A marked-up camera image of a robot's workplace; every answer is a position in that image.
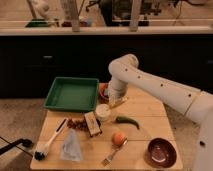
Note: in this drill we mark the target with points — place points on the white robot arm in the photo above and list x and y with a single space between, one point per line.
195 104

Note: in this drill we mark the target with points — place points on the white paper cup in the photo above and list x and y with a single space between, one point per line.
102 112

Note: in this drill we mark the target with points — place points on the brown cardboard box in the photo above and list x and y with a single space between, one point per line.
92 124

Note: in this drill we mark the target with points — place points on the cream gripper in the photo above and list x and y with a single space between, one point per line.
115 100

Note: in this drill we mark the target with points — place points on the silver fork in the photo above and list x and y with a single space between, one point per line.
110 157

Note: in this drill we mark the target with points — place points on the green plastic tray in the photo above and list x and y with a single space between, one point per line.
72 94

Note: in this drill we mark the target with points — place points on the yellow banana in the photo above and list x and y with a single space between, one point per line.
116 105

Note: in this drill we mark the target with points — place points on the clear plastic bag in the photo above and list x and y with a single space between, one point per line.
70 148

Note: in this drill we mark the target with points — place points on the dark brown bowl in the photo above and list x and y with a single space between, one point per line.
161 153

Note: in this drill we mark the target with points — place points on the orange fruit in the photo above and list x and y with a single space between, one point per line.
118 138

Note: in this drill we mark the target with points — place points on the black handle bar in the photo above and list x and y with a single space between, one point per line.
21 144

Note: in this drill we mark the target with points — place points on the orange bowl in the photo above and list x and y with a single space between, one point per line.
103 92

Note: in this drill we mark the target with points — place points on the green chili pepper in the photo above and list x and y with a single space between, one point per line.
121 119

